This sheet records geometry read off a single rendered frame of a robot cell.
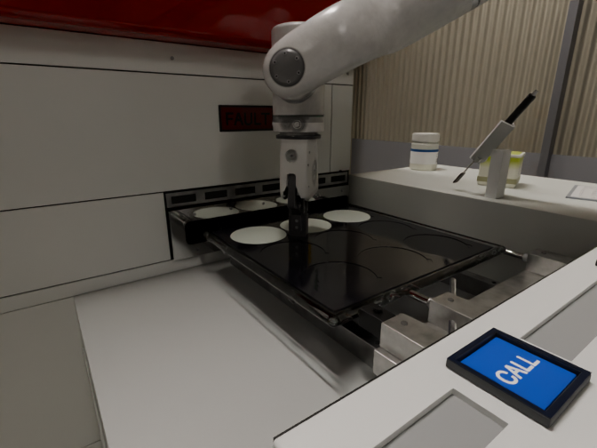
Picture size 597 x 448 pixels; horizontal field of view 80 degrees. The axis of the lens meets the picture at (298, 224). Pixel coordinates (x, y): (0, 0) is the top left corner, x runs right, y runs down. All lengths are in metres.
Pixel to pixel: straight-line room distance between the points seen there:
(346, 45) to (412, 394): 0.40
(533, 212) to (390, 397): 0.50
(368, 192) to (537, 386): 0.67
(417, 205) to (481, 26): 2.06
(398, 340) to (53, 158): 0.54
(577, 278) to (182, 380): 0.42
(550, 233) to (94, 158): 0.72
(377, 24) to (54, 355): 0.71
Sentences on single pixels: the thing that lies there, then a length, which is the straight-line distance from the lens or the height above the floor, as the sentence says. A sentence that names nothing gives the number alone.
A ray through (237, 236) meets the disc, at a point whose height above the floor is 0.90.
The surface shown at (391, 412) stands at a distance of 0.21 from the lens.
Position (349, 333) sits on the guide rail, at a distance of 0.47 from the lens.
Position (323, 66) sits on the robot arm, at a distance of 0.50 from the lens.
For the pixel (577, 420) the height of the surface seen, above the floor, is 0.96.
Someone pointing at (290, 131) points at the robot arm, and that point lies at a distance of 0.58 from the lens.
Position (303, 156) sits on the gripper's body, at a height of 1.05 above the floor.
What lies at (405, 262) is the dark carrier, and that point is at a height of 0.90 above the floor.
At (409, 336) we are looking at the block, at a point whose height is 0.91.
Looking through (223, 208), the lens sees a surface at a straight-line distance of 0.71.
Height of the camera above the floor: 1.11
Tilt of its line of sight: 17 degrees down
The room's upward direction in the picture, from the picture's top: straight up
